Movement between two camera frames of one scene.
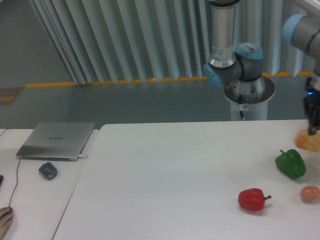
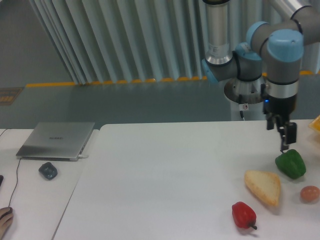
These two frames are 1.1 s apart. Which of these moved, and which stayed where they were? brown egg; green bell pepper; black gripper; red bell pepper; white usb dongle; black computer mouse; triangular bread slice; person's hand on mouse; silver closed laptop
Moved: black gripper; red bell pepper; triangular bread slice
Stayed: person's hand on mouse; brown egg; white usb dongle; silver closed laptop; black computer mouse; green bell pepper
